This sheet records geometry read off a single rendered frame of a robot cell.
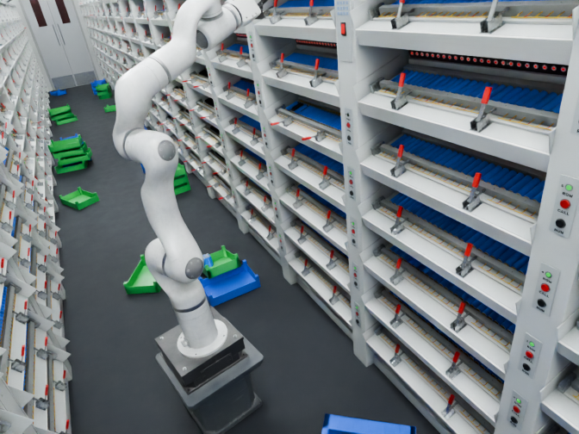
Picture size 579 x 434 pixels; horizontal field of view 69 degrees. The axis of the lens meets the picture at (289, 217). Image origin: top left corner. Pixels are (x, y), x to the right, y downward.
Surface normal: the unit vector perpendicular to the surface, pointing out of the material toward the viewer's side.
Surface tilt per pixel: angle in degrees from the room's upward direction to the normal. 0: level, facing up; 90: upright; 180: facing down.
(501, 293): 18
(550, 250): 90
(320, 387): 0
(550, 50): 108
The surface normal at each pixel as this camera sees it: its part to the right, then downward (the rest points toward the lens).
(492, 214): -0.38, -0.72
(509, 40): -0.79, 0.58
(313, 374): -0.11, -0.86
